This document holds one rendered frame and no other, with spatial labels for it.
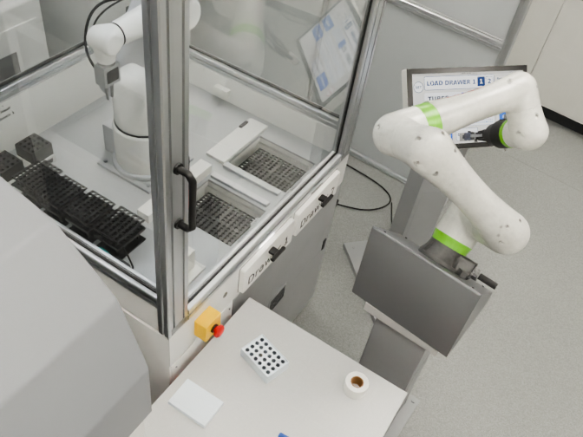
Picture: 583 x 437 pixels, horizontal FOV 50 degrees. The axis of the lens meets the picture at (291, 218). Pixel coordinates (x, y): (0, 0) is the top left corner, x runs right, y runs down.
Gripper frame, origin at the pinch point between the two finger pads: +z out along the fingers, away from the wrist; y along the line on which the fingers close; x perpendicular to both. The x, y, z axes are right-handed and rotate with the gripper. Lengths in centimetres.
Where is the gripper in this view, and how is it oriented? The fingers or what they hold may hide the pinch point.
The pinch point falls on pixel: (466, 136)
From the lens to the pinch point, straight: 229.5
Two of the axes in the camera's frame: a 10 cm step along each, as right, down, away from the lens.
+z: -2.7, -0.9, 9.6
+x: 0.3, 9.9, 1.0
